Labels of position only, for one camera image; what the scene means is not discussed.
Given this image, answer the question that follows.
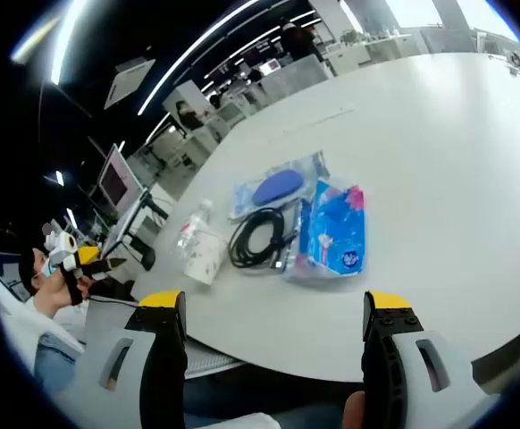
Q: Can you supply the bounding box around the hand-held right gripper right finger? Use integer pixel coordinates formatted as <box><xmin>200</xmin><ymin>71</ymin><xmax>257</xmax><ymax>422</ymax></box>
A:
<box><xmin>361</xmin><ymin>290</ymin><xmax>502</xmax><ymax>429</ymax></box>

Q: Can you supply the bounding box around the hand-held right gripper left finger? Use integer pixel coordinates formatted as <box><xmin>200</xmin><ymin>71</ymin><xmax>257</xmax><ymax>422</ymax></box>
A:
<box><xmin>58</xmin><ymin>289</ymin><xmax>189</xmax><ymax>429</ymax></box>

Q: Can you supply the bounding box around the white paper cup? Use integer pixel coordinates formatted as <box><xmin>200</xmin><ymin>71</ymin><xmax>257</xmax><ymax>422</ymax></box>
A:
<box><xmin>183</xmin><ymin>231</ymin><xmax>225</xmax><ymax>286</ymax></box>

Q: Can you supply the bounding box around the clear water bottle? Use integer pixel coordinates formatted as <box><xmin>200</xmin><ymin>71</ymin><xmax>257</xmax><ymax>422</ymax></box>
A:
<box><xmin>172</xmin><ymin>198</ymin><xmax>219</xmax><ymax>269</ymax></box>

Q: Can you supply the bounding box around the blue tissue pack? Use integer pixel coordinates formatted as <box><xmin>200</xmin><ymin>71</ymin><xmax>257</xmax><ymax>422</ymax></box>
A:
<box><xmin>281</xmin><ymin>176</ymin><xmax>368</xmax><ymax>283</ymax></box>

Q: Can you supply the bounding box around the clear bag with blue pad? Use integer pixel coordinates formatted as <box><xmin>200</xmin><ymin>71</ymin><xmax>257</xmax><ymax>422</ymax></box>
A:
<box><xmin>228</xmin><ymin>150</ymin><xmax>332</xmax><ymax>223</ymax></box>

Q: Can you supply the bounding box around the person's left hand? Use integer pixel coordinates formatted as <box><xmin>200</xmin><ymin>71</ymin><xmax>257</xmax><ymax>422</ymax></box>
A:
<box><xmin>40</xmin><ymin>274</ymin><xmax>96</xmax><ymax>321</ymax></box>

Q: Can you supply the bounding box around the person's right hand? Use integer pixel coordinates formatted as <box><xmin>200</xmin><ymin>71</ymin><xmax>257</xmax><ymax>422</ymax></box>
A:
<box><xmin>343</xmin><ymin>391</ymin><xmax>366</xmax><ymax>429</ymax></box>

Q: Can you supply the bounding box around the tilted monitor stand desk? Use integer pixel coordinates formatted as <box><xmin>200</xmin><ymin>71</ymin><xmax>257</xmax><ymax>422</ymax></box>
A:
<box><xmin>103</xmin><ymin>187</ymin><xmax>171</xmax><ymax>272</ymax></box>

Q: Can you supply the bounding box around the computer monitor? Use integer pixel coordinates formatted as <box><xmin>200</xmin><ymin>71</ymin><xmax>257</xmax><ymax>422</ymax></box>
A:
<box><xmin>96</xmin><ymin>143</ymin><xmax>143</xmax><ymax>211</ymax></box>

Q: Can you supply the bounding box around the ceiling air conditioner panel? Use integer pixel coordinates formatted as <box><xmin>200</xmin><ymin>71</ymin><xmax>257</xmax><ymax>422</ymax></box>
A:
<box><xmin>103</xmin><ymin>57</ymin><xmax>155</xmax><ymax>111</ymax></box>

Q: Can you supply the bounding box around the white table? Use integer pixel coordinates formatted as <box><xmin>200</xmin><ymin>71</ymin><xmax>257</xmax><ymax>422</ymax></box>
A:
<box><xmin>132</xmin><ymin>52</ymin><xmax>520</xmax><ymax>385</ymax></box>

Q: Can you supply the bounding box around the long ceiling light strip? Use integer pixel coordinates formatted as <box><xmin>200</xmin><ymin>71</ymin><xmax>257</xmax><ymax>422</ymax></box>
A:
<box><xmin>137</xmin><ymin>0</ymin><xmax>261</xmax><ymax>117</ymax></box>
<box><xmin>49</xmin><ymin>0</ymin><xmax>88</xmax><ymax>86</ymax></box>

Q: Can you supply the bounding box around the long white strip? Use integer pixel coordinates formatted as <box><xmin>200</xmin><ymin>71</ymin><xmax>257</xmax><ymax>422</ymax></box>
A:
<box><xmin>268</xmin><ymin>102</ymin><xmax>356</xmax><ymax>138</ymax></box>

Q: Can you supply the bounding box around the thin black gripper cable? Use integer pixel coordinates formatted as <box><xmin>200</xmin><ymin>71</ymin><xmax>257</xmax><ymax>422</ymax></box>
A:
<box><xmin>86</xmin><ymin>295</ymin><xmax>139</xmax><ymax>308</ymax></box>

